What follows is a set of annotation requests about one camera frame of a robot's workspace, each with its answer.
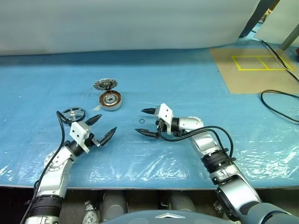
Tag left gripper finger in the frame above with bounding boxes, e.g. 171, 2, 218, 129
85, 114, 103, 127
99, 126, 117, 147

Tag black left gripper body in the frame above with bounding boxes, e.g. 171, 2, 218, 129
86, 133, 105, 150

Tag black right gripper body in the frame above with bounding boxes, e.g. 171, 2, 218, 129
153, 106, 164, 139

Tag silver motor housing copper windings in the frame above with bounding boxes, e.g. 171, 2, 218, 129
97, 91, 124, 112

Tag silver toothed gear disc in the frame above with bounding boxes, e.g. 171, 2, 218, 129
93, 78, 117, 92

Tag blue plastic table cover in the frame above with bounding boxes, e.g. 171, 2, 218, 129
0, 41, 299, 189

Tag grey rounded cylinder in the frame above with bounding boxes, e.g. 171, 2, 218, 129
167, 192, 196, 212
100, 191, 128, 221

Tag grey blue robot torso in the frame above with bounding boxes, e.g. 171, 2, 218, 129
100, 209, 201, 224

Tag white backdrop sheet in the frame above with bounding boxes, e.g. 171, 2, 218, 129
0, 0, 261, 56

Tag brown cardboard sheet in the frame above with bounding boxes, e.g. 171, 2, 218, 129
209, 48, 299, 94

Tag white panel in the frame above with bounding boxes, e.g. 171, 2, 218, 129
254, 0, 299, 45

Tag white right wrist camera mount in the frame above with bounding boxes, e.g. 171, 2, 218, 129
155, 103, 175, 135

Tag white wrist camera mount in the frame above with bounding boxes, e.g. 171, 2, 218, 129
155, 103, 175, 135
69, 121, 92, 154

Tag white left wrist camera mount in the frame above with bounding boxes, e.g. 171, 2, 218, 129
69, 121, 92, 154

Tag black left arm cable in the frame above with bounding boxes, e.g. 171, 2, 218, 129
20, 111, 71, 224

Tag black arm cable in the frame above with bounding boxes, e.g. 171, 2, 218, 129
158, 126, 234, 161
20, 111, 71, 224

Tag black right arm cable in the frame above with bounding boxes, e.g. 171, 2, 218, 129
158, 126, 234, 161

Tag white mechanical bracket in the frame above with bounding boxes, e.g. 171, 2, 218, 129
83, 200, 101, 224

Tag looped black cable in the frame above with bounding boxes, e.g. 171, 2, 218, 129
261, 90, 299, 123

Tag thin white cable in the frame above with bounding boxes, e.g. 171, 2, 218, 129
267, 45, 288, 66

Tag thin black cable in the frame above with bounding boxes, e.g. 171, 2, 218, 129
261, 40, 299, 82

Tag grey metal post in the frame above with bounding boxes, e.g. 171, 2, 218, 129
279, 20, 299, 50

